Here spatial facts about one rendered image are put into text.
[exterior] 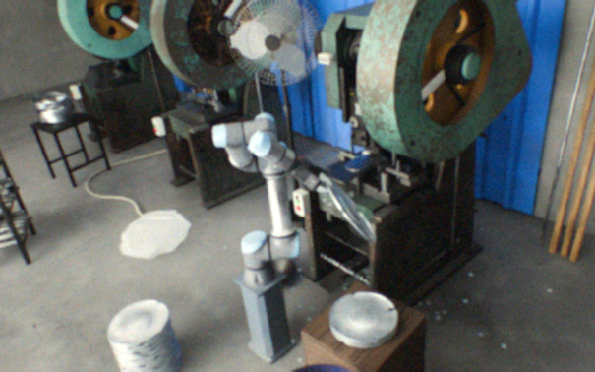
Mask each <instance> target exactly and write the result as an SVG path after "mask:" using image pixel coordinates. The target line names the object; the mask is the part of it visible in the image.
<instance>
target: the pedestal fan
mask: <svg viewBox="0 0 595 372"><path fill-rule="evenodd" d="M253 1H254V0H253ZM253 1H252V2H250V3H249V4H248V5H247V6H246V7H249V5H250V4H252V3H253ZM256 1H258V0H255V1H254V2H255V3H256ZM296 1H297V0H276V1H274V2H273V3H272V0H271V1H270V3H271V4H270V5H269V6H268V8H267V9H266V8H265V10H266V11H265V10H264V12H266V14H265V16H262V17H263V18H264V19H265V20H263V19H262V17H260V15H257V17H256V18H255V19H254V20H253V21H251V20H250V21H249V22H247V21H246V20H245V19H244V18H243V17H242V16H241V14H242V13H243V11H244V9H245V8H246V7H244V9H243V11H242V10H241V9H240V10H241V11H242V12H241V13H240V14H239V13H238V12H237V11H236V12H237V13H238V14H239V16H238V18H237V17H236V16H235V15H234V14H235V13H234V14H233V13H232V12H231V13H232V14H233V15H234V16H235V17H236V18H237V20H238V21H239V18H240V16H241V17H242V18H243V19H244V20H245V21H246V23H245V24H244V23H243V22H242V20H241V22H242V23H243V25H242V24H240V26H241V25H242V26H241V27H240V28H238V29H239V30H238V31H237V26H236V24H238V22H237V21H236V24H235V26H236V27H232V28H234V32H235V28H236V34H235V35H231V40H230V41H231V42H232V46H231V47H230V46H229V48H236V50H237V48H238V50H239V51H240V53H242V55H243V56H242V57H244V56H245V57H244V58H245V60H246V57H247V58H249V59H251V60H253V59H254V60H255V61H256V62H258V60H259V59H260V58H261V57H265V56H264V54H265V53H267V51H268V52H269V53H270V54H271V57H273V54H274V60H271V63H272V61H275V62H276V63H277V65H278V68H279V70H280V77H281V79H274V78H273V76H275V73H274V75H271V76H272V79H273V80H275V81H276V84H277V80H281V84H282V92H283V100H284V104H282V107H283V111H284V115H285V123H286V131H287V140H288V148H289V149H290V150H291V151H293V152H294V153H295V154H296V152H295V145H294V137H293V129H292V120H291V111H290V110H291V104H290V103H289V101H288V92H287V85H288V84H286V79H288V78H289V79H290V77H288V78H286V76H287V75H285V71H286V72H289V73H291V74H293V73H294V74H295V75H296V76H297V77H296V76H295V75H293V76H291V78H292V77H294V76H295V77H296V78H297V79H298V78H299V76H301V75H302V76H303V74H305V73H306V72H305V70H304V69H305V67H306V66H308V64H307V63H309V62H310V60H312V59H313V58H312V56H313V55H314V54H313V53H312V54H311V55H312V56H311V57H310V59H309V60H308V61H307V60H306V59H305V58H304V57H306V56H307V55H306V56H304V55H303V54H304V52H301V51H300V49H299V48H300V47H299V46H298V47H299V48H297V47H296V46H297V45H296V46H294V45H295V44H298V43H296V42H295V43H287V40H288V39H289V38H287V37H288V35H291V34H293V33H290V32H291V31H292V32H294V29H295V30H298V29H296V28H297V27H298V28H299V27H301V26H302V25H299V24H300V23H301V17H302V15H303V14H304V15H305V12H306V13H307V10H308V9H309V8H310V7H308V8H307V10H305V9H304V8H303V6H304V5H305V4H306V3H309V2H308V1H307V0H305V1H306V3H305V4H304V5H303V6H301V5H300V4H298V3H297V2H296ZM267 2H268V0H267ZM296 3H297V4H298V5H300V6H301V8H299V7H298V5H297V4H296ZM256 4H257V3H256ZM252 5H253V4H252ZM309 5H310V3H309ZM310 6H311V5H310ZM311 7H312V6H311ZM249 8H250V7H249ZM302 8H303V9H304V10H305V12H304V11H302V10H301V9H302ZM312 8H313V7H312ZM245 10H246V9H245ZM250 10H252V9H251V8H250ZM260 10H261V9H260ZM300 10H301V11H302V13H303V14H302V15H301V11H300ZM246 11H247V10H246ZM261 11H262V13H263V14H264V12H263V10H261ZM313 11H315V10H314V8H313ZM311 13H312V11H311ZM311 13H310V14H311ZM315 13H316V11H315ZM238 14H237V15H238ZM307 14H308V16H309V15H310V14H309V13H307ZM316 14H318V13H316ZM258 16H259V17H260V18H261V19H262V20H263V21H264V22H265V23H266V25H267V26H266V27H265V26H264V25H263V24H262V23H263V22H262V21H260V22H262V23H260V22H258V21H256V20H257V19H259V17H258ZM305 16H306V15H305ZM315 16H319V14H318V15H315ZM306 17H307V16H306ZM306 17H305V18H306ZM309 17H310V16H309ZM236 18H234V19H236ZM305 18H304V19H305ZM319 18H320V16H319ZM304 19H303V20H304ZM307 19H308V20H309V18H308V17H307ZM307 19H306V20H307ZM320 19H321V18H320ZM310 20H311V21H312V19H311V17H310ZM310 20H309V23H310V24H311V22H310ZM245 21H244V22H245ZM304 21H305V20H304ZM312 23H313V21H312ZM313 25H314V23H313ZM309 26H310V27H312V24H311V25H309ZM313 29H315V27H312V28H311V29H310V30H308V31H313V32H312V34H313V35H314V37H315V34H316V31H315V33H314V30H313ZM296 32H297V31H296ZM300 32H301V39H300V40H301V43H303V42H302V37H304V35H302V31H300ZM298 34H299V33H298V32H297V34H295V35H296V36H298V40H297V41H298V42H299V41H300V40H299V38H300V35H298ZM230 41H228V44H229V42H230ZM285 41H286V42H285ZM292 44H294V45H292ZM239 51H236V52H237V53H238V52H239ZM238 56H239V57H240V55H239V53H238ZM267 57H269V54H268V56H267ZM307 57H308V56H307ZM258 58H259V59H258ZM308 58H309V57H308ZM234 59H235V58H234ZM239 59H240V60H242V59H243V58H242V59H241V57H240V58H239ZM257 59H258V60H257ZM262 59H263V58H261V59H260V60H262ZM245 60H244V61H245ZM251 60H250V61H251ZM254 60H253V61H254ZM235 61H236V62H237V61H238V60H236V59H235ZM242 61H243V60H242ZM246 61H247V62H248V60H246ZM246 61H245V62H246ZM250 61H249V62H250ZM305 61H307V63H306V64H307V65H306V64H305ZM312 61H313V60H312ZM249 62H248V63H249ZM256 62H255V63H256ZM243 63H244V62H243ZM248 63H247V64H248ZM250 63H251V62H250ZM250 63H249V64H250ZM255 63H254V64H255ZM258 63H260V62H258ZM276 63H275V65H276ZM310 63H312V62H310ZM310 63H309V64H310ZM237 64H238V62H237ZM244 64H245V63H244ZM247 64H245V66H244V67H243V68H245V67H246V66H247ZM249 64H248V65H249ZM260 64H261V63H260ZM304 64H305V65H306V66H305V65H304ZM238 65H239V66H240V65H241V63H240V64H238ZM250 65H251V64H250ZM252 65H253V64H252ZM252 65H251V66H252ZM261 65H263V64H261ZM310 65H311V64H310ZM251 66H250V67H251ZM263 66H264V67H265V64H264V65H263ZM304 66H305V67H304ZM311 66H312V65H311ZM240 67H241V66H240ZM247 67H248V66H247ZM252 67H254V66H252ZM264 67H263V69H264ZM303 67H304V68H303ZM315 67H316V66H315ZM315 67H313V66H312V68H313V69H314V68H315ZM241 68H242V67H241ZM243 68H242V69H243ZM248 68H249V67H248ZM249 69H250V68H249ZM255 69H256V68H255V67H254V70H255ZM263 69H262V70H263ZM243 70H244V69H243ZM250 70H251V69H250ZM254 70H251V71H252V72H254ZM244 71H245V70H244ZM247 71H248V70H247ZM247 71H245V72H246V73H247ZM254 73H255V72H254ZM289 73H288V75H291V74H289ZM247 74H248V73H247ZM248 75H249V74H248ZM307 75H308V74H307V73H306V76H307ZM302 76H301V77H302ZM306 76H305V77H306ZM305 77H303V78H305ZM303 78H302V79H303ZM298 81H299V79H298ZM292 181H293V189H294V192H295V191H297V190H299V181H297V180H295V177H294V176H293V174H292ZM288 203H289V211H290V217H291V225H292V226H294V227H295V228H297V229H298V228H302V226H301V222H300V218H299V215H298V214H296V213H295V207H294V200H290V201H288Z"/></svg>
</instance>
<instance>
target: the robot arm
mask: <svg viewBox="0 0 595 372"><path fill-rule="evenodd" d="M213 137H214V142H215V144H216V145H217V146H223V147H224V146H225V147H226V149H227V150H228V152H229V158H230V160H231V162H232V163H233V164H234V166H235V167H236V168H238V169H240V170H243V171H246V172H261V173H262V176H263V177H264V178H265V179H266V180H267V186H268V199H269V206H270V213H271V220H272V227H273V229H272V230H271V231H270V235H265V233H264V232H262V231H254V232H251V233H249V234H247V235H246V236H245V237H244V238H243V240H242V251H243V255H244V260H245V265H246V268H245V273H244V280H245V283H246V284H247V285H249V286H252V287H263V286H266V285H268V284H270V283H272V282H273V281H274V279H275V269H274V267H273V265H272V264H271V262H270V260H277V259H285V258H292V257H297V256H298V255H299V247H300V241H299V231H296V230H295V227H294V226H292V225H291V217H290V211H289V203H288V195H287V187H286V180H285V175H286V174H287V173H288V172H290V171H291V173H292V174H293V176H294V177H295V178H296V179H298V180H299V182H300V183H303V184H302V186H303V187H305V188H306V189H307V190H308V191H311V192H317V193H318V192H319V193H328V192H329V190H328V188H324V187H323V186H321V183H322V182H325V184H326V185H329V187H330V188H332V189H334V186H333V183H332V181H331V179H330V178H329V176H328V174H327V172H326V171H324V170H323V169H322V168H320V167H317V166H315V167H314V166H313V165H312V164H311V162H310V161H309V160H307V159H306V158H304V157H302V156H301V157H300V158H299V159H298V155H297V154H295V153H294V152H293V151H291V150H290V149H288V148H287V147H286V146H285V144H284V143H283V142H278V141H277V137H276V125H275V121H274V119H273V117H272V116H271V115H270V114H267V113H261V114H260V115H258V116H257V117H256V118H255V120H253V121H245V122H238V123H230V124H222V125H216V126H214V127H213ZM246 143H249V146H246ZM301 158H303V159H302V160H301Z"/></svg>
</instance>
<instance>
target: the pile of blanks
mask: <svg viewBox="0 0 595 372"><path fill-rule="evenodd" d="M110 344H111V347H112V348H113V350H114V352H115V356H116V359H117V361H118V363H119V365H120V368H121V370H122V372H177V371H178V369H179V368H180V365H181V362H182V355H181V352H180V348H179V344H178V340H177V337H176V335H175V331H174V328H173V326H172V322H171V318H170V314H169V317H168V321H167V323H166V325H165V327H164V328H163V329H162V330H160V332H159V333H158V334H157V335H156V336H154V338H152V339H150V340H148V341H145V342H142V343H139V344H135V345H119V344H116V343H114V342H112V341H110Z"/></svg>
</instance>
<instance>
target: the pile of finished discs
mask: <svg viewBox="0 0 595 372"><path fill-rule="evenodd" d="M330 326H331V329H332V331H333V333H334V335H335V336H336V337H337V338H338V339H339V340H340V341H344V343H346V344H348V345H351V346H355V347H362V348H368V347H375V346H378V345H381V344H383V343H385V342H387V341H388V340H390V339H391V337H392V336H393V335H394V333H395V331H396V328H397V313H396V310H394V307H393V305H392V304H391V303H390V302H389V301H388V300H386V299H385V298H383V297H381V296H379V295H377V294H376V293H373V292H356V293H354V295H353V294H347V295H345V296H343V297H341V298H340V299H338V300H337V302H336V303H335V304H334V305H333V307H332V309H331V311H330Z"/></svg>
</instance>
